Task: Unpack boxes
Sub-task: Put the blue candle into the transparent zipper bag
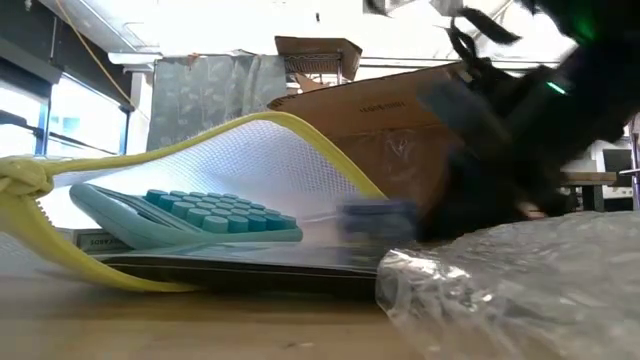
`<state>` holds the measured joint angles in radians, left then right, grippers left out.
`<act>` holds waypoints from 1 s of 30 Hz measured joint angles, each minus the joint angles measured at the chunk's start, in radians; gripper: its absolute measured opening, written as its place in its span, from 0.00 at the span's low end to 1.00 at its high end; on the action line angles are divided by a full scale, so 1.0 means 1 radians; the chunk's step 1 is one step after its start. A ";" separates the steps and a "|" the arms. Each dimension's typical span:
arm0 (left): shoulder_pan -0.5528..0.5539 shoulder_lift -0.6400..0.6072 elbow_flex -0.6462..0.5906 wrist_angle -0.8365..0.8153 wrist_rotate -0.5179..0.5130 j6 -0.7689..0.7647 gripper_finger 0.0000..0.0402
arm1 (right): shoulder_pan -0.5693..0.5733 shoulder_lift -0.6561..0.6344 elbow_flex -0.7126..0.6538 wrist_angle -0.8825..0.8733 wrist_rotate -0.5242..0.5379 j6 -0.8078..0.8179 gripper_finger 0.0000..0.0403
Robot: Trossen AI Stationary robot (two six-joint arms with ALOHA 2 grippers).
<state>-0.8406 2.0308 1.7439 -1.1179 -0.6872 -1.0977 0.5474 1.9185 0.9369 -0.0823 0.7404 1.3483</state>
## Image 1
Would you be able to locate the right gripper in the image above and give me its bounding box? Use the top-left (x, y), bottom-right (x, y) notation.
top-left (417, 44), bottom-right (640, 242)

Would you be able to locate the brown taped cardboard box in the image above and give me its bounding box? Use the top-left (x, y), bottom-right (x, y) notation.
top-left (267, 62), bottom-right (481, 214)

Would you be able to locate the small blue box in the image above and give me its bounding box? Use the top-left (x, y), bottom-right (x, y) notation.
top-left (337, 198), bottom-right (419, 247)

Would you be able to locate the clear bubble wrap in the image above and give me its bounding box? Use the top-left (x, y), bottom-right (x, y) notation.
top-left (375, 209), bottom-right (640, 360)

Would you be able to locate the clear pouch with green edge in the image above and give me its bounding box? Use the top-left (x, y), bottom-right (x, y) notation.
top-left (0, 110), bottom-right (387, 294)

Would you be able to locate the teal small item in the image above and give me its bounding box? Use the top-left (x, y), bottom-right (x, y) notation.
top-left (94, 242), bottom-right (382, 301)

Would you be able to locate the teal calculator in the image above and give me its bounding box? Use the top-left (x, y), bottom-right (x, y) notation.
top-left (69, 183), bottom-right (305, 250)

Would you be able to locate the white card box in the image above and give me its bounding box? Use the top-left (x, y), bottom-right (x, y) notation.
top-left (57, 227), bottom-right (135, 254)

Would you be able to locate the wooden workbench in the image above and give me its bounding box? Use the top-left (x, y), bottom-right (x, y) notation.
top-left (559, 171), bottom-right (619, 212)

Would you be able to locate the black monitor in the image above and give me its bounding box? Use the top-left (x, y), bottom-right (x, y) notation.
top-left (602, 148), bottom-right (634, 174)

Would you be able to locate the small cardboard box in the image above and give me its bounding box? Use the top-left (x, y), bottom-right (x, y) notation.
top-left (273, 35), bottom-right (364, 81)

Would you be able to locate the grey leaf-patterned partition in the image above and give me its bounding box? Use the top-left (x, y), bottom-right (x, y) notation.
top-left (147, 52), bottom-right (289, 151)

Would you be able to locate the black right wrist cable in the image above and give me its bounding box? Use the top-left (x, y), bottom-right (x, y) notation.
top-left (444, 7), bottom-right (522, 69)

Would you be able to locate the yellow cord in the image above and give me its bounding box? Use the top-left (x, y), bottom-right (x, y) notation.
top-left (53, 0), bottom-right (137, 110)

